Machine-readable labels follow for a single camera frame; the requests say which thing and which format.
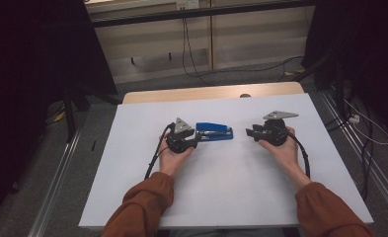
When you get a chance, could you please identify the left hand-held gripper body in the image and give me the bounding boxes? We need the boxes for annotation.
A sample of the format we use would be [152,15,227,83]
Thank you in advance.
[165,117,196,155]

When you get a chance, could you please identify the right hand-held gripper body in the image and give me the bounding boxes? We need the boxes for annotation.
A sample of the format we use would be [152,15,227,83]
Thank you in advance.
[260,110,300,148]

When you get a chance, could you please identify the blue stapler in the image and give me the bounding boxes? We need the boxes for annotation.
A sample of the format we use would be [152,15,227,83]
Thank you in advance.
[194,121,235,142]

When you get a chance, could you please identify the person's left hand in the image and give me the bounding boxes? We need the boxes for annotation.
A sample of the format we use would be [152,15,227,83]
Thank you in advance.
[158,131,195,178]

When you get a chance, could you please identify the person's right hand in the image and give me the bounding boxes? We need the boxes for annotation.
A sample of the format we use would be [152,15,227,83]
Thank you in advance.
[258,125,300,174]

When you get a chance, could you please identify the wooden table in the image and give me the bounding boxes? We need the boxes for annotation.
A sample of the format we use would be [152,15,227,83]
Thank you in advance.
[121,81,305,106]

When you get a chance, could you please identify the black metal stand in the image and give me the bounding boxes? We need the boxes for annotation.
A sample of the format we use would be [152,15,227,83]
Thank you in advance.
[62,82,124,144]

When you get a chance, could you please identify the black curtain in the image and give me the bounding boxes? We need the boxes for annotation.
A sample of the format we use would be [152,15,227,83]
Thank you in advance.
[300,0,388,141]
[0,0,118,230]

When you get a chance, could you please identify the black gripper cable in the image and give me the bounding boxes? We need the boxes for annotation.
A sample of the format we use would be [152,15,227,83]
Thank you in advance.
[143,121,177,181]
[285,130,312,180]

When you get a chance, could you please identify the black floor cable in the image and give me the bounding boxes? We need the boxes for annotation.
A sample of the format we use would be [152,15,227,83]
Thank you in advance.
[194,54,305,87]
[324,98,375,201]

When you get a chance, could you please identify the black wall cable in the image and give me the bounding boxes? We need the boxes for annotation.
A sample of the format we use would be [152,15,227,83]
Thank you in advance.
[183,8,215,87]
[181,8,215,87]

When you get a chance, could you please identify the aluminium floor rail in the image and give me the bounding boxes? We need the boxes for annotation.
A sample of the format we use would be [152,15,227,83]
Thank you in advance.
[319,88,388,225]
[27,129,83,237]

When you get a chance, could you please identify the white floor cable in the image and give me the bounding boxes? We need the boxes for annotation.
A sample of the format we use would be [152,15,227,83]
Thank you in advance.
[343,98,388,146]

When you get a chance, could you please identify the black metal rail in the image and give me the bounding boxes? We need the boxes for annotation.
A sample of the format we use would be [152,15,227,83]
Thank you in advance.
[90,0,316,30]

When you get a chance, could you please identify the white wall socket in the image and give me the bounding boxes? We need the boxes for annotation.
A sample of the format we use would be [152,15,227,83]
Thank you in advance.
[176,0,201,11]

